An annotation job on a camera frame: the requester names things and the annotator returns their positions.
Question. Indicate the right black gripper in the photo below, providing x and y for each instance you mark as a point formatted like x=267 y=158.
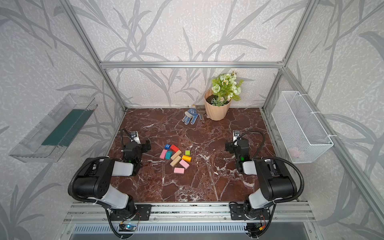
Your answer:
x=234 y=146

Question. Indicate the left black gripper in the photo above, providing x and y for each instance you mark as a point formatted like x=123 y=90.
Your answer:
x=139 y=147

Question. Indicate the natural wood block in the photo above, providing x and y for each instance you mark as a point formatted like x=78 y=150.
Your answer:
x=175 y=161
x=175 y=155

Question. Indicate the pink block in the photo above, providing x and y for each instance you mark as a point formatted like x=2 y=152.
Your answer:
x=179 y=170
x=184 y=164
x=163 y=154

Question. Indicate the pink block front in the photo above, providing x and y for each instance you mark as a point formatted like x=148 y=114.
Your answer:
x=179 y=170

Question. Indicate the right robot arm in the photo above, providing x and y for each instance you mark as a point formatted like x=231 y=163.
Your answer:
x=280 y=181

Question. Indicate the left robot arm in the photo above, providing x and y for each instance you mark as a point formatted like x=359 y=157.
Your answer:
x=92 y=181

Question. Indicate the teal block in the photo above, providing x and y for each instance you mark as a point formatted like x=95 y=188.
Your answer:
x=168 y=155

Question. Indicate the red block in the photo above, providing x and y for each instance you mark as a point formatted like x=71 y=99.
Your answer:
x=174 y=148

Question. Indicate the yellow cylinder block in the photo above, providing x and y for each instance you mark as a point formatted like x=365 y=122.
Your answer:
x=186 y=158

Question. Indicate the beige flower pot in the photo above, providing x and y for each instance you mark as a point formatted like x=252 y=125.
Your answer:
x=213 y=112

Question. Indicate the pink item in basket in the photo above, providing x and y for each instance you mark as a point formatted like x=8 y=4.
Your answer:
x=295 y=152

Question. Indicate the small brown rake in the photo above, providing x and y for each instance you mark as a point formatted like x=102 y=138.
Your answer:
x=201 y=110

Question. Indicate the blue white garden glove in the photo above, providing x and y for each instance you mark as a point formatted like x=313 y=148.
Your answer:
x=190 y=117

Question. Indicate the green white artificial flowers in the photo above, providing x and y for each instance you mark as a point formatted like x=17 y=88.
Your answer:
x=225 y=88

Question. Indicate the green mat in tray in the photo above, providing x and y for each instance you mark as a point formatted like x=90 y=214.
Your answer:
x=68 y=128

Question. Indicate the left controller board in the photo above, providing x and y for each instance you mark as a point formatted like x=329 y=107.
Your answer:
x=127 y=227

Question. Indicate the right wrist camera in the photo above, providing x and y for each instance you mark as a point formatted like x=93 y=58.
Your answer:
x=236 y=134

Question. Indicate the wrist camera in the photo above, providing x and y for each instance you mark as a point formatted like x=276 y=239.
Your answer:
x=236 y=134
x=134 y=136

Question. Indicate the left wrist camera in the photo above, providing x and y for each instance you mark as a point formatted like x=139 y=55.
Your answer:
x=134 y=136

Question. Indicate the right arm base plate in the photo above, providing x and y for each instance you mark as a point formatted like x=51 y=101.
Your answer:
x=244 y=211

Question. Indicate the white wire mesh basket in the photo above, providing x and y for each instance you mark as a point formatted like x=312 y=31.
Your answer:
x=300 y=127

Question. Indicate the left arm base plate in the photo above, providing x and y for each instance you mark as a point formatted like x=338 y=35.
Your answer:
x=140 y=212

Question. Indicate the aluminium frame crossbar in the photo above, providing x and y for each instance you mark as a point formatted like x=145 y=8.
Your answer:
x=157 y=65

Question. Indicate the aluminium front rail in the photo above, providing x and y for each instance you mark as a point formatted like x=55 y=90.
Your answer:
x=183 y=212

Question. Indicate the clear plastic wall tray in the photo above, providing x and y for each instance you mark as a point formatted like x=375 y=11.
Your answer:
x=30 y=149

